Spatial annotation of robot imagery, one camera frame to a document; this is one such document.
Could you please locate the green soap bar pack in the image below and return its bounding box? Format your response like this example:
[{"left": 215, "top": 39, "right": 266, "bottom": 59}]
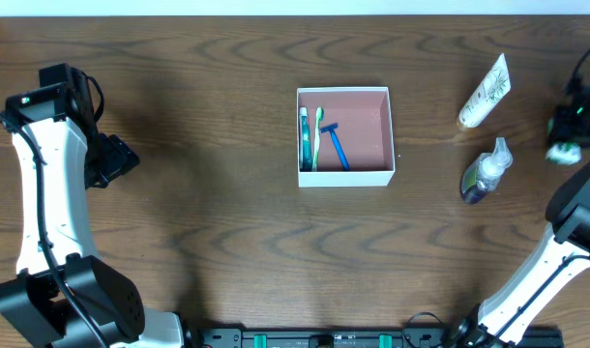
[{"left": 546, "top": 143, "right": 581, "bottom": 165}]

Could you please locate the white leaf-print lotion tube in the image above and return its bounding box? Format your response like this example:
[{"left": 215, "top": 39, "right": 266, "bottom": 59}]
[{"left": 457, "top": 53, "right": 511, "bottom": 130}]

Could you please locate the clear foam pump bottle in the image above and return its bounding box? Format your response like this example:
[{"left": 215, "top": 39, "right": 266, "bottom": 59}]
[{"left": 459, "top": 137, "right": 513, "bottom": 205}]

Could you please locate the red teal toothpaste tube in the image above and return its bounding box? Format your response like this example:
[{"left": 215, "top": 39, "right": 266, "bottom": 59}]
[{"left": 299, "top": 107, "right": 312, "bottom": 171}]

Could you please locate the green white toothbrush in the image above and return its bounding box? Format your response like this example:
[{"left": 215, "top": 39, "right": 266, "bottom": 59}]
[{"left": 311, "top": 106, "right": 324, "bottom": 172}]

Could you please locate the blue disposable razor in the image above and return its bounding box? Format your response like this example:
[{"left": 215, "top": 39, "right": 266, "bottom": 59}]
[{"left": 320, "top": 123, "right": 350, "bottom": 171}]

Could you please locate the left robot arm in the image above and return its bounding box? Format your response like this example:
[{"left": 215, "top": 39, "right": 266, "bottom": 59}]
[{"left": 0, "top": 79, "right": 185, "bottom": 347}]

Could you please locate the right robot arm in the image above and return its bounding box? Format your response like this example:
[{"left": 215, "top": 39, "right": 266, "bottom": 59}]
[{"left": 446, "top": 78, "right": 590, "bottom": 347}]

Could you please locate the white square box pink inside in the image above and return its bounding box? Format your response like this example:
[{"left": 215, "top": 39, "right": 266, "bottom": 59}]
[{"left": 297, "top": 86, "right": 396, "bottom": 188}]

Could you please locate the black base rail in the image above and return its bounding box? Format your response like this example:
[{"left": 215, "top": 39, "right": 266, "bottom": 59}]
[{"left": 197, "top": 326, "right": 566, "bottom": 348}]

